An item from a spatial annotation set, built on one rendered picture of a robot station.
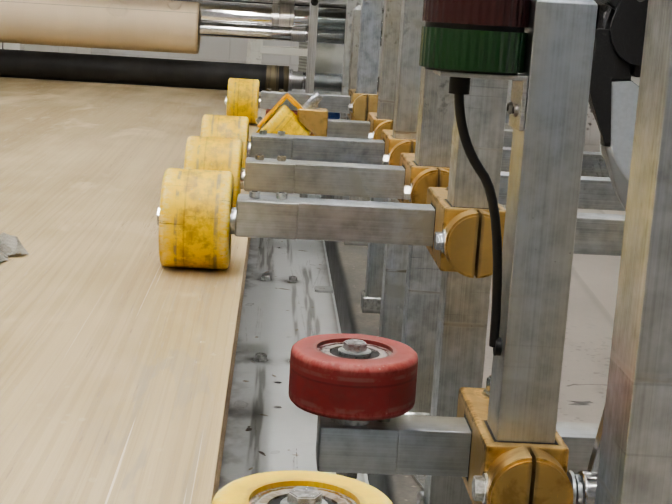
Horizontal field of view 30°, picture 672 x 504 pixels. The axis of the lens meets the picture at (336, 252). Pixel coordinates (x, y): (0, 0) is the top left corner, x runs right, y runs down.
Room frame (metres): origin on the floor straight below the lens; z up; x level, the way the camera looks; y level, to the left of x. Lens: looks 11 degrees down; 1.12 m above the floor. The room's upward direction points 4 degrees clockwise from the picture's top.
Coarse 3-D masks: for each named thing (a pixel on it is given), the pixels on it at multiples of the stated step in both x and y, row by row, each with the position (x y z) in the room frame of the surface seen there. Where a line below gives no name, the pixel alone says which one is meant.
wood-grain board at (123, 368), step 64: (0, 128) 1.93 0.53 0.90; (64, 128) 1.99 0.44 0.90; (128, 128) 2.05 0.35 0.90; (192, 128) 2.11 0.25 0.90; (256, 128) 2.18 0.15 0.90; (0, 192) 1.32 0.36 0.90; (64, 192) 1.35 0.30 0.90; (128, 192) 1.37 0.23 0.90; (64, 256) 1.01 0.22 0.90; (128, 256) 1.03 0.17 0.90; (0, 320) 0.80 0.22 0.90; (64, 320) 0.81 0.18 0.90; (128, 320) 0.82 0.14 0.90; (192, 320) 0.83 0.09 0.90; (0, 384) 0.66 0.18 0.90; (64, 384) 0.67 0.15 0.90; (128, 384) 0.68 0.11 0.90; (192, 384) 0.68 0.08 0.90; (0, 448) 0.57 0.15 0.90; (64, 448) 0.57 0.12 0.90; (128, 448) 0.58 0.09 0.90; (192, 448) 0.58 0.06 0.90
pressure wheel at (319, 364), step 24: (312, 336) 0.78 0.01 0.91; (336, 336) 0.79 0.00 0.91; (360, 336) 0.79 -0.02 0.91; (312, 360) 0.73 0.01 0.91; (336, 360) 0.73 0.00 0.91; (360, 360) 0.73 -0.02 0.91; (384, 360) 0.74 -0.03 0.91; (408, 360) 0.74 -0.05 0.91; (312, 384) 0.73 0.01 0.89; (336, 384) 0.72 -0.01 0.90; (360, 384) 0.72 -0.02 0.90; (384, 384) 0.72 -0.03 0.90; (408, 384) 0.74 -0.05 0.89; (312, 408) 0.73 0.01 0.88; (336, 408) 0.72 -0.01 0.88; (360, 408) 0.72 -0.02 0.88; (384, 408) 0.72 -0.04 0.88; (408, 408) 0.74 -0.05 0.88
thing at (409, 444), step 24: (336, 432) 0.74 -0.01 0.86; (360, 432) 0.74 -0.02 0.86; (384, 432) 0.74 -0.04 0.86; (408, 432) 0.75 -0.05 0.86; (432, 432) 0.75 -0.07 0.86; (456, 432) 0.75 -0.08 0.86; (576, 432) 0.76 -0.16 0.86; (336, 456) 0.74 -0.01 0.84; (360, 456) 0.74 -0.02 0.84; (384, 456) 0.74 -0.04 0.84; (408, 456) 0.75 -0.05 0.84; (432, 456) 0.75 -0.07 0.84; (456, 456) 0.75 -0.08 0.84; (576, 456) 0.75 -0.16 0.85
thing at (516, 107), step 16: (464, 80) 0.72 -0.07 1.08; (512, 80) 0.71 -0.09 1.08; (512, 96) 0.73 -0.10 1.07; (464, 112) 0.72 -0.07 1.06; (512, 112) 0.72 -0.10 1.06; (464, 128) 0.72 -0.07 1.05; (464, 144) 0.72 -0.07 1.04; (480, 176) 0.72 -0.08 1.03; (496, 208) 0.72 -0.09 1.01; (496, 224) 0.72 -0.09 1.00; (496, 240) 0.72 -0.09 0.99; (496, 256) 0.72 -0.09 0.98; (496, 272) 0.72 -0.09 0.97; (496, 288) 0.72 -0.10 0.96; (496, 304) 0.72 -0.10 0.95; (496, 320) 0.72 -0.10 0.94; (496, 336) 0.72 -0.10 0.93; (496, 352) 0.71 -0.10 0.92
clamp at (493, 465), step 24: (480, 408) 0.77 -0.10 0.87; (480, 432) 0.72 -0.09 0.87; (480, 456) 0.71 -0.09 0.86; (504, 456) 0.69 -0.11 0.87; (528, 456) 0.68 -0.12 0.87; (552, 456) 0.70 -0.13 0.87; (480, 480) 0.69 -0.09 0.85; (504, 480) 0.68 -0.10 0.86; (528, 480) 0.68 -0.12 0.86; (552, 480) 0.68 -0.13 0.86
